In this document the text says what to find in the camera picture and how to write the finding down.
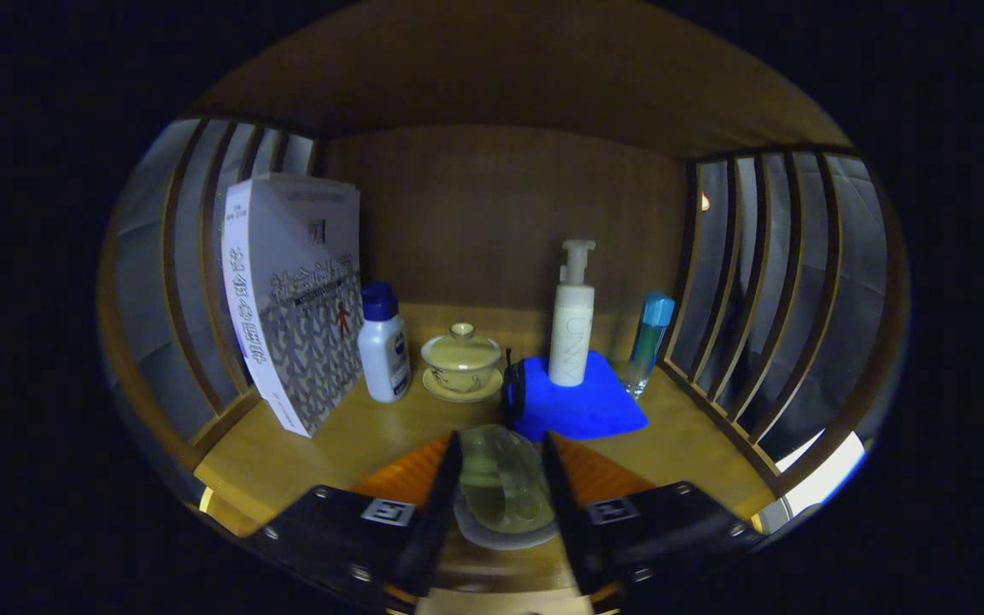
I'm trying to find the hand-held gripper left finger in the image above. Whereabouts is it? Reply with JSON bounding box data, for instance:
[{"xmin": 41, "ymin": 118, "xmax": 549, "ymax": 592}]
[{"xmin": 244, "ymin": 430, "xmax": 465, "ymax": 612}]

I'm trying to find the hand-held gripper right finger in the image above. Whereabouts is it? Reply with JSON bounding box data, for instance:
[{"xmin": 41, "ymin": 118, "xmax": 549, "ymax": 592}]
[{"xmin": 541, "ymin": 431, "xmax": 766, "ymax": 607}]

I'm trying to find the green scrub sponge with handle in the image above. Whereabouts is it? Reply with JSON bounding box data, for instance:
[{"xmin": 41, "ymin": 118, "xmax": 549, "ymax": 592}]
[{"xmin": 454, "ymin": 425, "xmax": 559, "ymax": 550}]

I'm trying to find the wooden countertop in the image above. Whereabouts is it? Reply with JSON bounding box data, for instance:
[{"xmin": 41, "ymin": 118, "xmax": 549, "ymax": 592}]
[{"xmin": 193, "ymin": 303, "xmax": 779, "ymax": 599}]

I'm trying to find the wooden cabinet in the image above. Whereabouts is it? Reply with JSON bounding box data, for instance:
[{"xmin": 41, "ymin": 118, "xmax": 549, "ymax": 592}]
[{"xmin": 97, "ymin": 0, "xmax": 907, "ymax": 614}]

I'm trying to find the blue folded cloth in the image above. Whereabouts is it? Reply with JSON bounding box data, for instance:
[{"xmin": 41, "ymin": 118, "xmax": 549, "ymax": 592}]
[{"xmin": 509, "ymin": 350, "xmax": 649, "ymax": 442}]

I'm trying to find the yellow lidded tea cup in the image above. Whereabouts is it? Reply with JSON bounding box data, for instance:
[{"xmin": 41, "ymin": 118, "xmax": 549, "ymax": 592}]
[{"xmin": 421, "ymin": 322, "xmax": 503, "ymax": 394}]

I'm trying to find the white bottle with blue cap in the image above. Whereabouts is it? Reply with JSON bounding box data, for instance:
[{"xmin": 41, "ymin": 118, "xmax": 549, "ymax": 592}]
[{"xmin": 357, "ymin": 282, "xmax": 413, "ymax": 404}]

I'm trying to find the white pump bottle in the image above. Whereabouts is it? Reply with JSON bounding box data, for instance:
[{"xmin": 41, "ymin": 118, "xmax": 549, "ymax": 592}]
[{"xmin": 548, "ymin": 239, "xmax": 597, "ymax": 388}]

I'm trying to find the clear blue bottle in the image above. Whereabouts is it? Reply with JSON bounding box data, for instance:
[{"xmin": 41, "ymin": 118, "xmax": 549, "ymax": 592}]
[{"xmin": 626, "ymin": 291, "xmax": 677, "ymax": 400}]

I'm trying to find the thick white book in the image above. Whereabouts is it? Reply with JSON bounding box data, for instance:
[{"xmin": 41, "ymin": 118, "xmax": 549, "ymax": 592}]
[{"xmin": 221, "ymin": 173, "xmax": 366, "ymax": 438}]

